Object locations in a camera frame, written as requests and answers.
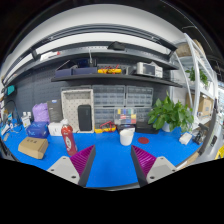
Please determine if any teal wall bin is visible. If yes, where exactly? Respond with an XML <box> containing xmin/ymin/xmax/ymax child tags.
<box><xmin>5</xmin><ymin>84</ymin><xmax>16</xmax><ymax>96</ymax></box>

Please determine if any black box with white label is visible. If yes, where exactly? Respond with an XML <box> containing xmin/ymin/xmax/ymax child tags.
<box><xmin>116</xmin><ymin>123</ymin><xmax>136</xmax><ymax>134</ymax></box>

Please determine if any yellow multimeter with red leads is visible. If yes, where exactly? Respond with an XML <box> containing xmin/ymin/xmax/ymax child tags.
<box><xmin>94</xmin><ymin>121</ymin><xmax>118</xmax><ymax>134</ymax></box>
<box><xmin>97</xmin><ymin>65</ymin><xmax>123</xmax><ymax>75</ymax></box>

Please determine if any dark grey flat box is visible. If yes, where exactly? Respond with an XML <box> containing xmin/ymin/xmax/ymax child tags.
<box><xmin>46</xmin><ymin>99</ymin><xmax>64</xmax><ymax>124</ymax></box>

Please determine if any plain black box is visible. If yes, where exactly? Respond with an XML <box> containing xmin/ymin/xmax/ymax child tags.
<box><xmin>134</xmin><ymin>121</ymin><xmax>159</xmax><ymax>135</ymax></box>

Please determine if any white power adapter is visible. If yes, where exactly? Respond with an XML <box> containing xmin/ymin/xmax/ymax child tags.
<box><xmin>178</xmin><ymin>132</ymin><xmax>193</xmax><ymax>146</ymax></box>

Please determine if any blue cardboard box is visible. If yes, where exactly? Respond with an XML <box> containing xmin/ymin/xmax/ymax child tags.
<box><xmin>25</xmin><ymin>121</ymin><xmax>50</xmax><ymax>139</ymax></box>

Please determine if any grey small-parts drawer cabinet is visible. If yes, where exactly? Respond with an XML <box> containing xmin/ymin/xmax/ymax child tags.
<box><xmin>92</xmin><ymin>84</ymin><xmax>126</xmax><ymax>108</ymax></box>
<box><xmin>125</xmin><ymin>85</ymin><xmax>154</xmax><ymax>108</ymax></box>
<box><xmin>93</xmin><ymin>107</ymin><xmax>116</xmax><ymax>129</ymax></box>
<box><xmin>135</xmin><ymin>107</ymin><xmax>154</xmax><ymax>124</ymax></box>

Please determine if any black workbench shelf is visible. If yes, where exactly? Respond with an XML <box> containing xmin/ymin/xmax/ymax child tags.
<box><xmin>50</xmin><ymin>73</ymin><xmax>184</xmax><ymax>88</ymax></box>

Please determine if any black rectangular case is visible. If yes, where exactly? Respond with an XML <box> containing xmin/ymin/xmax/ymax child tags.
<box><xmin>77</xmin><ymin>104</ymin><xmax>93</xmax><ymax>132</ymax></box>

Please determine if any clear organizer with coloured parts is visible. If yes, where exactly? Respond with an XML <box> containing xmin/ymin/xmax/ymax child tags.
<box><xmin>114</xmin><ymin>107</ymin><xmax>138</xmax><ymax>126</ymax></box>

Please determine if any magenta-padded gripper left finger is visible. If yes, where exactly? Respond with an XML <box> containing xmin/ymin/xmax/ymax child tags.
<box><xmin>46</xmin><ymin>144</ymin><xmax>97</xmax><ymax>188</ymax></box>

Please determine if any red drink bottle white cap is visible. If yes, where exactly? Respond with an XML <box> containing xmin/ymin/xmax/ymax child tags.
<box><xmin>60</xmin><ymin>119</ymin><xmax>78</xmax><ymax>157</ymax></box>

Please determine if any black desk tool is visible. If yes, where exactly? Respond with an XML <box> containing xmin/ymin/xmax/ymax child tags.
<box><xmin>193</xmin><ymin>123</ymin><xmax>209</xmax><ymax>145</ymax></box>

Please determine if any brown cardboard box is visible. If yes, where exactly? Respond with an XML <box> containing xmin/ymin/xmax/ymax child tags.
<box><xmin>17</xmin><ymin>136</ymin><xmax>49</xmax><ymax>160</ymax></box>

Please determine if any green potted plant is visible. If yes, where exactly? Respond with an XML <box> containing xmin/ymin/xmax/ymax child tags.
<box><xmin>147</xmin><ymin>93</ymin><xmax>195</xmax><ymax>134</ymax></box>

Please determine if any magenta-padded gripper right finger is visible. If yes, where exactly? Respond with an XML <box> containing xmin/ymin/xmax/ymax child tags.
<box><xmin>130</xmin><ymin>144</ymin><xmax>178</xmax><ymax>188</ymax></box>

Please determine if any white cardboard box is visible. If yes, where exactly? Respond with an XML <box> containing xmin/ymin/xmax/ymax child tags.
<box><xmin>47</xmin><ymin>121</ymin><xmax>65</xmax><ymax>137</ymax></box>

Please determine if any white shelf unit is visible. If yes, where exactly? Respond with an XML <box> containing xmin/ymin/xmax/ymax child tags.
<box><xmin>171</xmin><ymin>33</ymin><xmax>221</xmax><ymax>141</ymax></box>

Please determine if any small white card box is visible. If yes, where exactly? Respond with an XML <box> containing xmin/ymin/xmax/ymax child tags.
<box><xmin>21</xmin><ymin>112</ymin><xmax>33</xmax><ymax>129</ymax></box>

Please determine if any white cup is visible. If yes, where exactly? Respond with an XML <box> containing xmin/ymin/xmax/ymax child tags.
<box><xmin>119</xmin><ymin>127</ymin><xmax>136</xmax><ymax>147</ymax></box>

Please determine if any dark blue open box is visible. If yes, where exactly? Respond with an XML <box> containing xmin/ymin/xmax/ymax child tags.
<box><xmin>54</xmin><ymin>60</ymin><xmax>98</xmax><ymax>78</ymax></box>

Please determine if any purple plastic bag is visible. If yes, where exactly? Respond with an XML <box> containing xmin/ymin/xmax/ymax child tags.
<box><xmin>32</xmin><ymin>102</ymin><xmax>51</xmax><ymax>124</ymax></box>

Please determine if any flat round red coaster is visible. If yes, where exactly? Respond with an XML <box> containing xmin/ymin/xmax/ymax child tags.
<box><xmin>137</xmin><ymin>136</ymin><xmax>150</xmax><ymax>145</ymax></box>

